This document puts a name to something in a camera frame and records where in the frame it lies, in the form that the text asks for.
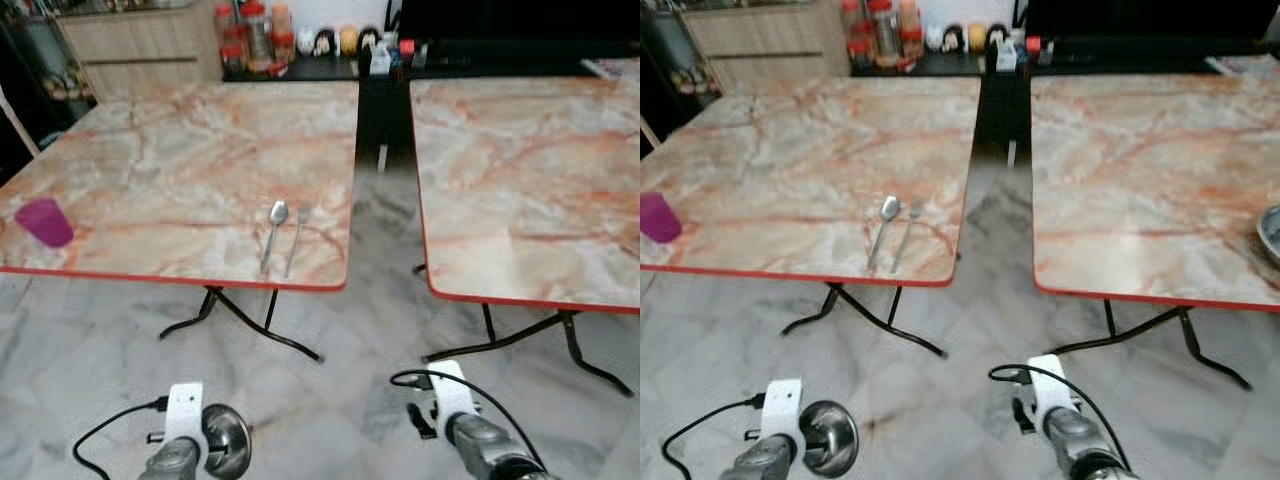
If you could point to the printed magazine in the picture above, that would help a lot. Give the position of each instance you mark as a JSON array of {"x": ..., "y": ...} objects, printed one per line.
[
  {"x": 1245, "y": 65},
  {"x": 615, "y": 68}
]

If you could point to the small steel bowl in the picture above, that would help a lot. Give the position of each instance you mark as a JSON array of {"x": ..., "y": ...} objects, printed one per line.
[
  {"x": 832, "y": 440},
  {"x": 230, "y": 442}
]

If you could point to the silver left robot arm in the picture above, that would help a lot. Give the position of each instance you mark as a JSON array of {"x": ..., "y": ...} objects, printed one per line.
[
  {"x": 172, "y": 462},
  {"x": 766, "y": 462}
]

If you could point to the steel fork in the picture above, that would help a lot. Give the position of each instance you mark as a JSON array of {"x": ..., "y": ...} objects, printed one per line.
[
  {"x": 908, "y": 234},
  {"x": 297, "y": 238}
]

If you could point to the light wooden stick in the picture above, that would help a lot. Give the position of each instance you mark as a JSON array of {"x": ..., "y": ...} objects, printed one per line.
[
  {"x": 648, "y": 131},
  {"x": 18, "y": 125}
]

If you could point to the small clear jar red lid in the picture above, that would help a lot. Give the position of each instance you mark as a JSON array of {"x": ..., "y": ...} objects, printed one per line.
[
  {"x": 234, "y": 57},
  {"x": 860, "y": 53}
]

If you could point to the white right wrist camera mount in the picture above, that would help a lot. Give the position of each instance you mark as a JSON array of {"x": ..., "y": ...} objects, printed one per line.
[
  {"x": 452, "y": 390},
  {"x": 1050, "y": 385}
]

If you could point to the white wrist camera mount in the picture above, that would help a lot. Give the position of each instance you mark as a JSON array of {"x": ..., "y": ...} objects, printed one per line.
[
  {"x": 1050, "y": 385},
  {"x": 782, "y": 405},
  {"x": 452, "y": 390},
  {"x": 184, "y": 410}
]

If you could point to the black folding table leg frame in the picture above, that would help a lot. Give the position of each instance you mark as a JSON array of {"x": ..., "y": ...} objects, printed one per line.
[
  {"x": 1186, "y": 325},
  {"x": 213, "y": 297},
  {"x": 570, "y": 330},
  {"x": 836, "y": 291}
]

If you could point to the dark cluttered shelf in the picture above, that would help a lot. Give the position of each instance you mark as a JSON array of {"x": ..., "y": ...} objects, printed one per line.
[
  {"x": 665, "y": 50},
  {"x": 30, "y": 50}
]

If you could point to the black television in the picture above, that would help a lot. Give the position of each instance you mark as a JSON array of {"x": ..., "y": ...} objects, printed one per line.
[
  {"x": 1150, "y": 18},
  {"x": 520, "y": 20}
]

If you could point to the steel spoon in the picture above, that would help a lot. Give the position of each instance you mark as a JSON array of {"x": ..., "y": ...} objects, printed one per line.
[
  {"x": 888, "y": 208},
  {"x": 277, "y": 213}
]

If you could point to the yellow figurine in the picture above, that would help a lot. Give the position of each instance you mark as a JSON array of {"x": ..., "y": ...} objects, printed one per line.
[
  {"x": 977, "y": 37},
  {"x": 348, "y": 40}
]

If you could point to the orange jar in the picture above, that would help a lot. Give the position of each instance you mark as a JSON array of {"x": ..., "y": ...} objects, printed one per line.
[
  {"x": 908, "y": 17},
  {"x": 282, "y": 20}
]

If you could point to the tall clear jar red lid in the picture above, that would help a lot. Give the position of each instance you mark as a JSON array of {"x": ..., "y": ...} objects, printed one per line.
[
  {"x": 257, "y": 35},
  {"x": 884, "y": 32}
]

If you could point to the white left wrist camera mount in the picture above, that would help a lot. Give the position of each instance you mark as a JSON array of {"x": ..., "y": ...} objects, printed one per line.
[
  {"x": 184, "y": 410},
  {"x": 782, "y": 405}
]

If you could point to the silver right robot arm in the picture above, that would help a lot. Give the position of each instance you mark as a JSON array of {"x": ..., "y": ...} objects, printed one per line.
[
  {"x": 1085, "y": 446},
  {"x": 490, "y": 450}
]

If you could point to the purple plastic cup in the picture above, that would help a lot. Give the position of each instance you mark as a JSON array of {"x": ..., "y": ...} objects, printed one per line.
[
  {"x": 657, "y": 218},
  {"x": 43, "y": 222}
]

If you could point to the small white box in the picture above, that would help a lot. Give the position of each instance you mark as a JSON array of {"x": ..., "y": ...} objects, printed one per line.
[
  {"x": 1006, "y": 58},
  {"x": 380, "y": 62}
]

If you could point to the medium jar red lid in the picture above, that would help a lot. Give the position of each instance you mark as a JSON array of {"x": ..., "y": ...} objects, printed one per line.
[
  {"x": 226, "y": 25},
  {"x": 852, "y": 22}
]

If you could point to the black and white figurine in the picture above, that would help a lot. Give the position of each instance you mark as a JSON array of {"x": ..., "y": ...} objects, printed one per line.
[
  {"x": 953, "y": 38},
  {"x": 325, "y": 42}
]

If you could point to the light wooden cabinet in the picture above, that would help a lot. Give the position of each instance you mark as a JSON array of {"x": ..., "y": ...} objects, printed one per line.
[
  {"x": 770, "y": 40},
  {"x": 140, "y": 45}
]

